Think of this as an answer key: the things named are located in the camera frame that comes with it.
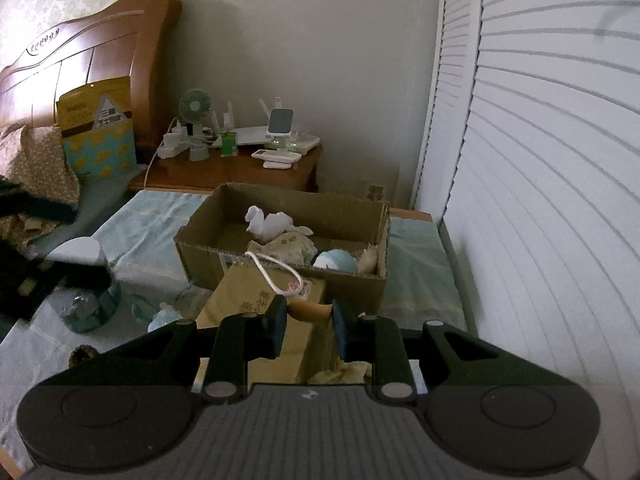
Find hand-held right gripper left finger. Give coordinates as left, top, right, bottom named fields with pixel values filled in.
left=45, top=295, right=289, bottom=408

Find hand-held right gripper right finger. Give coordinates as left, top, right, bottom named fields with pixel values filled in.
left=331, top=300, right=576, bottom=407

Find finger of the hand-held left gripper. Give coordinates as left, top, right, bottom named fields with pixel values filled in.
left=60, top=259, right=116, bottom=293

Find clear jar white lid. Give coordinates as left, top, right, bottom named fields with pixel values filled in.
left=46, top=238, right=122, bottom=334

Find blue face mask white loops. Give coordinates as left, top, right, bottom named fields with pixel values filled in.
left=129, top=294, right=184, bottom=334

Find light blue cloth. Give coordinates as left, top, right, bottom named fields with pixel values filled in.
left=174, top=285, right=214, bottom=317

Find cardboard box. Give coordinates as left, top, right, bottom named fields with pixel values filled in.
left=173, top=182, right=391, bottom=313

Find tan paper gift bag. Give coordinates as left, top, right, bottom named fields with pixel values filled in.
left=192, top=251, right=331, bottom=386

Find dark teal blanket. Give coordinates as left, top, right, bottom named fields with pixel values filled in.
left=0, top=175, right=134, bottom=261

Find cream fluffy item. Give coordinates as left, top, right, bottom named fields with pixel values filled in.
left=355, top=242, right=382, bottom=276

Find beige printed cloth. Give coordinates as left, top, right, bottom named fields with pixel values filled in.
left=247, top=233, right=317, bottom=267

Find small brown fuzzy item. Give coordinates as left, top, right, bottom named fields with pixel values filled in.
left=67, top=345, right=102, bottom=369

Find light blue bed mat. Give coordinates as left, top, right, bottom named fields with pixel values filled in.
left=94, top=190, right=467, bottom=332

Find white cloth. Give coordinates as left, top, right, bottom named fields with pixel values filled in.
left=244, top=205, right=314, bottom=241

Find floral quilt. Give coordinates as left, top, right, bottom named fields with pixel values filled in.
left=0, top=124, right=83, bottom=257

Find yellow and blue package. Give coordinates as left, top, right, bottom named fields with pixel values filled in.
left=55, top=76, right=139, bottom=186

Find white power strip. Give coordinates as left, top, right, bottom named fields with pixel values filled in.
left=158, top=126, right=194, bottom=159

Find wooden nightstand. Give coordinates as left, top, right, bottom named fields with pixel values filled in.
left=128, top=142, right=324, bottom=194

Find green bottle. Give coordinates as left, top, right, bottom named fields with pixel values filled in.
left=221, top=112, right=237, bottom=157

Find white router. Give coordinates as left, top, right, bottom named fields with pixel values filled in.
left=225, top=97, right=321, bottom=152

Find small green desk fan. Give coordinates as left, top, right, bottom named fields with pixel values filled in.
left=178, top=88, right=214, bottom=162

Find white stand device with screen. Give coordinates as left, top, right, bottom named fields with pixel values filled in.
left=268, top=107, right=294, bottom=154

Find wooden bed headboard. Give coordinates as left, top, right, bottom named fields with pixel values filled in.
left=0, top=0, right=184, bottom=147

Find white louvred wardrobe doors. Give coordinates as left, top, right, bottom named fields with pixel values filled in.
left=409, top=0, right=640, bottom=411

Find white power cable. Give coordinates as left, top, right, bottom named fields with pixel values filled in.
left=144, top=117, right=182, bottom=189

